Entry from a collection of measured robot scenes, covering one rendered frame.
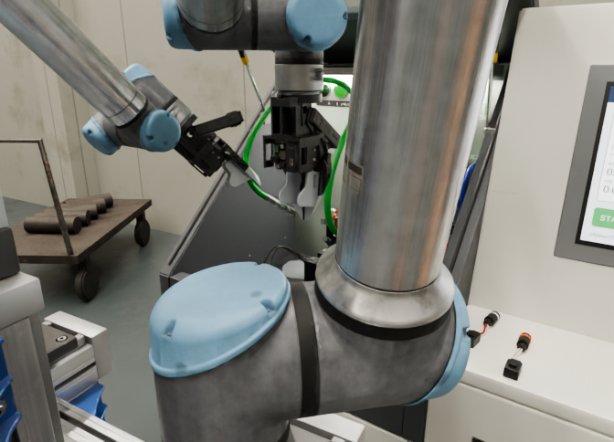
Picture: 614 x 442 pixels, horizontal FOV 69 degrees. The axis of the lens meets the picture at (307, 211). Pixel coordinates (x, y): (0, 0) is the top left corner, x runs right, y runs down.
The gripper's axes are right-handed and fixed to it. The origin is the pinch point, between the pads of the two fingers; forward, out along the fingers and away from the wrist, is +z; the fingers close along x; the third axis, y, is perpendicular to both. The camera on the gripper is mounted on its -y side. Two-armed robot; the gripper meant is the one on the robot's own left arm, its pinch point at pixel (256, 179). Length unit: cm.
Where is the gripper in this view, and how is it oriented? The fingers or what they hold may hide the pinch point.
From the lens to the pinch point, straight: 105.7
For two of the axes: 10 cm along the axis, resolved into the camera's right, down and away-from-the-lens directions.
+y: -6.2, 7.6, -1.7
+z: 7.0, 6.4, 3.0
